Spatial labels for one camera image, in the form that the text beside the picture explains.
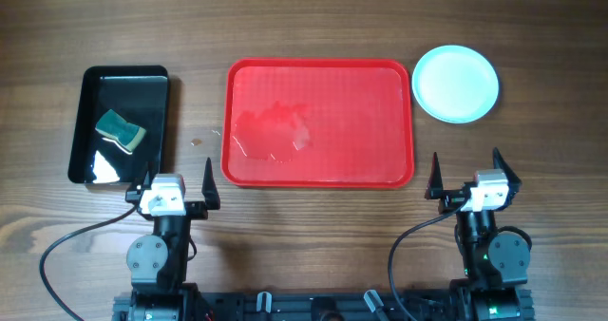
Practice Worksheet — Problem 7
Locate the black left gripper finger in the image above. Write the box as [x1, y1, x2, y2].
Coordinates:
[201, 158, 220, 210]
[127, 161, 153, 193]

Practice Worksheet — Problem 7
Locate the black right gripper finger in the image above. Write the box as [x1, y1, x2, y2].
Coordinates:
[492, 147, 522, 188]
[425, 152, 444, 199]

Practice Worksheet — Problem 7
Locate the green yellow sponge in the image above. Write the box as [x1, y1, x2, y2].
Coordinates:
[95, 109, 146, 154]

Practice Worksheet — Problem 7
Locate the light blue plate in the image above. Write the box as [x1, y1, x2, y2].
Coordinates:
[411, 45, 500, 124]

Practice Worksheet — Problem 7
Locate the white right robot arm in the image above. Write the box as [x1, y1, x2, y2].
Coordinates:
[425, 149, 535, 321]

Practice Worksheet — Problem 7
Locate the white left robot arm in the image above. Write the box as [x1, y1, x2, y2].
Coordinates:
[112, 160, 220, 321]

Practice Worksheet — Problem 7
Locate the black water tray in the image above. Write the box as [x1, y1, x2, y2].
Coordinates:
[67, 66, 170, 184]

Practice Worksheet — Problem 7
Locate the red plastic tray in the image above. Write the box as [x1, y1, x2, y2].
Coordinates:
[220, 58, 415, 189]

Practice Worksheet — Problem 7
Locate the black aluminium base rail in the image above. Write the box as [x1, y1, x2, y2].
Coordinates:
[112, 288, 536, 321]

